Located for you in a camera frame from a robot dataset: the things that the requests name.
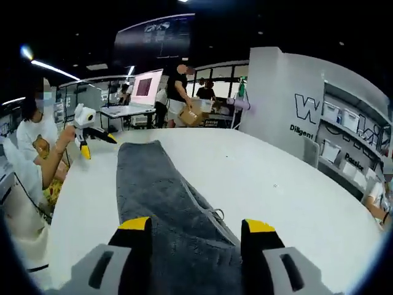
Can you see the dark counter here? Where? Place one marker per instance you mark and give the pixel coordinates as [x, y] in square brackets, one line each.
[218, 121]

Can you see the purple rolled mat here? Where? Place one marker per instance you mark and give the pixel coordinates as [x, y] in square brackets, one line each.
[242, 104]

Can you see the grey metal shelf rack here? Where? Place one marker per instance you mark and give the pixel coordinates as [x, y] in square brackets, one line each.
[353, 98]

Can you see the person's left hand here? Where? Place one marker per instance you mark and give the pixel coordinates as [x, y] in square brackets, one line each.
[66, 139]

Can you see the white table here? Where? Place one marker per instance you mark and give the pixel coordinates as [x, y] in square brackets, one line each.
[245, 172]

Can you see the ceiling light strip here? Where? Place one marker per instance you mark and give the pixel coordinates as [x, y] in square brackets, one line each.
[55, 70]

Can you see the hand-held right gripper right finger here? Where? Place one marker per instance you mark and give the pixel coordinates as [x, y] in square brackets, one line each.
[270, 270]

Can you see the white plastic bin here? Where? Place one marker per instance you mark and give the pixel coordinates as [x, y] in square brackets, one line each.
[202, 105]

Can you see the dark hanging ceiling display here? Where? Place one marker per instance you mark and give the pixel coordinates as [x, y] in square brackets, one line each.
[153, 40]

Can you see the yellow patterned cloth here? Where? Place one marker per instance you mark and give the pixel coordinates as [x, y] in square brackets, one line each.
[53, 190]

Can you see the white tilted desk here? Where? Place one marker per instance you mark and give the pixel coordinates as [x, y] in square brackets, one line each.
[129, 112]

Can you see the grey chair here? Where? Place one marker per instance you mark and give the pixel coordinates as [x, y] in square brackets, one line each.
[310, 152]

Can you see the group of white storage boxes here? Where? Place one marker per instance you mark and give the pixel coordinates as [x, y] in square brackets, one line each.
[350, 118]

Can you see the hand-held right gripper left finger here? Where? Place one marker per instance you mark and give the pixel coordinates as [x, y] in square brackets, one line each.
[122, 270]

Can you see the large pink display screen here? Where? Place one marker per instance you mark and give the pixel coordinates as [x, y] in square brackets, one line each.
[147, 87]

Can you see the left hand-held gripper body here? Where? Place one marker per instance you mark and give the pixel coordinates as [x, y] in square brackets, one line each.
[82, 118]

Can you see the dark grey towel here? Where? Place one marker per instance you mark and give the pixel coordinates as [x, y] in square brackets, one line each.
[144, 184]

